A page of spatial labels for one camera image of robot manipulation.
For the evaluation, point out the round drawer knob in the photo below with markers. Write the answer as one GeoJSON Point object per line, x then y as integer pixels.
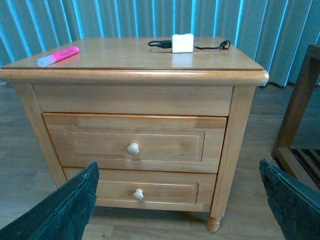
{"type": "Point", "coordinates": [133, 149]}
{"type": "Point", "coordinates": [138, 194]}

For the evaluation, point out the lower round drawer knob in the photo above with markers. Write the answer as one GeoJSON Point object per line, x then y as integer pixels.
{"type": "Point", "coordinates": [138, 194]}

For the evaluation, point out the grey-green curtain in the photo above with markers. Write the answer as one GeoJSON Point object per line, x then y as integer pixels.
{"type": "Point", "coordinates": [274, 33]}

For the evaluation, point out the white charger box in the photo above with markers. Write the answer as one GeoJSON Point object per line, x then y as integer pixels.
{"type": "Point", "coordinates": [182, 43]}

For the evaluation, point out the upper round drawer knob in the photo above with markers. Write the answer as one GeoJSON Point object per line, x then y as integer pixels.
{"type": "Point", "coordinates": [133, 149]}

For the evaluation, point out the pink highlighter marker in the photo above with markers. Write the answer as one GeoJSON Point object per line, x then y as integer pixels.
{"type": "Point", "coordinates": [56, 57]}

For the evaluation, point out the dark wooden shelf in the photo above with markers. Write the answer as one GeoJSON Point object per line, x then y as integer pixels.
{"type": "Point", "coordinates": [301, 163]}

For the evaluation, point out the wooden nightstand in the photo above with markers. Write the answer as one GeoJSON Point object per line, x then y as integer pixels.
{"type": "Point", "coordinates": [125, 76]}

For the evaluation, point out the wooden drawer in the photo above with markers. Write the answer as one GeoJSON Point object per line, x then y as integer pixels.
{"type": "Point", "coordinates": [191, 144]}
{"type": "Point", "coordinates": [174, 191]}

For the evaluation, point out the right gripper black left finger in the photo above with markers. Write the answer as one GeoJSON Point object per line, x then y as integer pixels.
{"type": "Point", "coordinates": [63, 215]}

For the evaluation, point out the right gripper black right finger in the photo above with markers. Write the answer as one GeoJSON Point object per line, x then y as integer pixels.
{"type": "Point", "coordinates": [295, 206]}

